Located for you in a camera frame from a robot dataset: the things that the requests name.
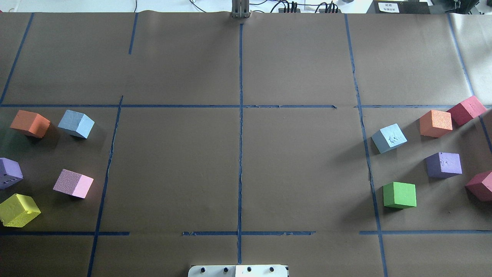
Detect light blue foam block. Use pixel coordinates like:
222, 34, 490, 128
58, 109, 95, 139
371, 124, 407, 153

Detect green foam block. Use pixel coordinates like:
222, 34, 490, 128
382, 182, 417, 209

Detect pink foam block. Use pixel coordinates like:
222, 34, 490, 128
53, 169, 94, 199

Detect black box with label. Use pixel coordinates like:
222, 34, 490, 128
366, 0, 430, 14

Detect orange foam block right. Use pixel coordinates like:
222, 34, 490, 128
419, 109, 453, 138

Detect orange foam block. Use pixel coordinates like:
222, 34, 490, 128
419, 109, 453, 138
10, 109, 51, 139

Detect purple foam block right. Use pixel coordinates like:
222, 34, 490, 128
425, 152, 462, 179

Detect purple foam block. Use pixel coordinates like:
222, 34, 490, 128
0, 157, 23, 190
425, 152, 462, 179

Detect orange foam block left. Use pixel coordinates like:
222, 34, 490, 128
10, 109, 51, 139

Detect red foam block upper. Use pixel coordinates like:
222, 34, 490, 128
447, 96, 487, 126

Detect red foam block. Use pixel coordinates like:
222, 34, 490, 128
465, 171, 492, 202
447, 96, 487, 126

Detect purple foam block left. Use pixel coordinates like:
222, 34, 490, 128
0, 157, 23, 190

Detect red foam block lower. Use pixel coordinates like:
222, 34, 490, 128
465, 171, 492, 202

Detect yellow foam block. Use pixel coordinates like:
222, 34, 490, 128
0, 194, 42, 228

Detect aluminium frame post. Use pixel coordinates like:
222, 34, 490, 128
231, 0, 251, 18

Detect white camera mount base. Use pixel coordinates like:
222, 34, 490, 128
188, 264, 289, 277

